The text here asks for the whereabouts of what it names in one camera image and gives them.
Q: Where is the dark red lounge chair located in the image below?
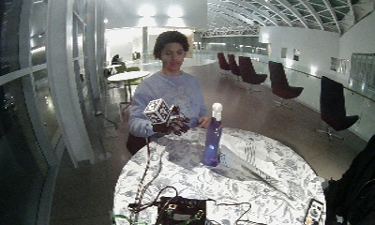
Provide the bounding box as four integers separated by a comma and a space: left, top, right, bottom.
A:
227, 53, 243, 82
315, 75, 362, 141
238, 55, 269, 93
267, 60, 306, 108
217, 52, 231, 76

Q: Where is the white structural column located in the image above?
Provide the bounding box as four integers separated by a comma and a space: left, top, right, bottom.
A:
46, 0, 97, 169

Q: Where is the black electronics box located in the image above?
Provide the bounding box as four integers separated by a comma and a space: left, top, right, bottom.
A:
154, 196, 207, 225

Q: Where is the floral patterned tablecloth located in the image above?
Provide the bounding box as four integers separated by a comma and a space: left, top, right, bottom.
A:
113, 127, 329, 225

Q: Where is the green cable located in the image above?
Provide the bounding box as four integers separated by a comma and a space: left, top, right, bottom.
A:
110, 213, 149, 225

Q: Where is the the person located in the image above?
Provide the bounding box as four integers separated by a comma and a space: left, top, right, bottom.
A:
126, 30, 213, 157

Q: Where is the round white table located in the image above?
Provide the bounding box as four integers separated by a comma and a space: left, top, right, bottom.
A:
107, 70, 151, 103

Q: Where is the green chair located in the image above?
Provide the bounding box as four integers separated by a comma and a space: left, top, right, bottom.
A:
123, 66, 145, 103

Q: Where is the blue bottle with white cap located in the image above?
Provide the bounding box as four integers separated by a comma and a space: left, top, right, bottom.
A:
202, 102, 225, 168

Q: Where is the white marker cube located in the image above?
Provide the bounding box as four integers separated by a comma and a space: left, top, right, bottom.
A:
143, 97, 173, 125

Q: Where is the black phone with white frame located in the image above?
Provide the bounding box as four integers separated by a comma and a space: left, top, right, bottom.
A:
303, 198, 326, 225

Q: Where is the braided black white cable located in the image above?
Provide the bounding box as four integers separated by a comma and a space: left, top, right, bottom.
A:
130, 136, 153, 223

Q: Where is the thin black cable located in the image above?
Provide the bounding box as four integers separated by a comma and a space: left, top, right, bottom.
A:
129, 186, 269, 225

